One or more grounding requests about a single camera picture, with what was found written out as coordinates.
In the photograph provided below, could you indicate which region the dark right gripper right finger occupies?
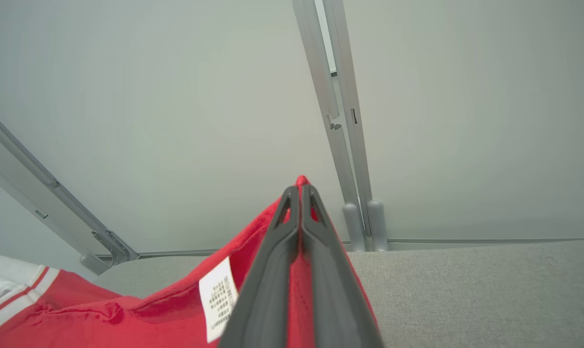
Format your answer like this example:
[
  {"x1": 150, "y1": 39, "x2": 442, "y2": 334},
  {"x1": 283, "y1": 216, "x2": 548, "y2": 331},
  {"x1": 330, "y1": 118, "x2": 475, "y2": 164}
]
[{"x1": 299, "y1": 183, "x2": 385, "y2": 348}]

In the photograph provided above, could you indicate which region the grey partition post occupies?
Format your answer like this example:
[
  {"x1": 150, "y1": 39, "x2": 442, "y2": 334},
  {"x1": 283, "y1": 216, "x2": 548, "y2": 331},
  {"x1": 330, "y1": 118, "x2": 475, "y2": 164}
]
[
  {"x1": 322, "y1": 0, "x2": 390, "y2": 252},
  {"x1": 292, "y1": 0, "x2": 366, "y2": 252}
]

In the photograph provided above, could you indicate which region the grey metal frame with caster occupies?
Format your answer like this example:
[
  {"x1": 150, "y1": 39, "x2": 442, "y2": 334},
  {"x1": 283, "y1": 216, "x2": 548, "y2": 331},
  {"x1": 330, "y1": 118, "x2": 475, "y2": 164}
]
[{"x1": 0, "y1": 103, "x2": 141, "y2": 276}]

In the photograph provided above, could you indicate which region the grey fabric sofa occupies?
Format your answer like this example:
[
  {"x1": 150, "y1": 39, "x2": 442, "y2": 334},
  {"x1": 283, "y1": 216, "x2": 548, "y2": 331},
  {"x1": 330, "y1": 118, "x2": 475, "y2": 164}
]
[{"x1": 93, "y1": 238, "x2": 584, "y2": 348}]

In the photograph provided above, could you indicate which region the red shirt with white sleeves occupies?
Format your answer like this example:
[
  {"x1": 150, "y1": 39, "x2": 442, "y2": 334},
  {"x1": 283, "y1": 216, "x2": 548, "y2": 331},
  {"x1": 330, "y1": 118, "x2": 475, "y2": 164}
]
[{"x1": 0, "y1": 174, "x2": 380, "y2": 348}]

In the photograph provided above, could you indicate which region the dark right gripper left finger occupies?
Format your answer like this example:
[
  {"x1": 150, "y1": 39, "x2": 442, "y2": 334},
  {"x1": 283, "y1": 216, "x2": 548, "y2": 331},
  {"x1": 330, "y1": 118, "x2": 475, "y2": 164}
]
[{"x1": 218, "y1": 186, "x2": 301, "y2": 348}]

